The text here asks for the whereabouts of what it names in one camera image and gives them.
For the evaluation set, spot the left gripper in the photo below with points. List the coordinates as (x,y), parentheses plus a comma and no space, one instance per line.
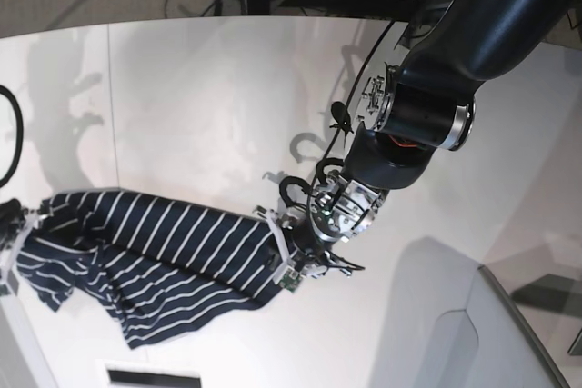
(298,231)

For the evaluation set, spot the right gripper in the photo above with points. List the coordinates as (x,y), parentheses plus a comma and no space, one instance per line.
(16,224)

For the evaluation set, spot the navy white striped t-shirt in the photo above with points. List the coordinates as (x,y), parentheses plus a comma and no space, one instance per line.
(159,267)

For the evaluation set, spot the grey robot base cover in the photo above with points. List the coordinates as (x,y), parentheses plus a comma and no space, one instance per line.
(23,363)
(450,323)

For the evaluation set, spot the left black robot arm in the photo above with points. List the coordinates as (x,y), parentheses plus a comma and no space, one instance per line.
(393,123)

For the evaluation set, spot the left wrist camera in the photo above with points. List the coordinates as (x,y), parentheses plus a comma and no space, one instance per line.
(290,279)

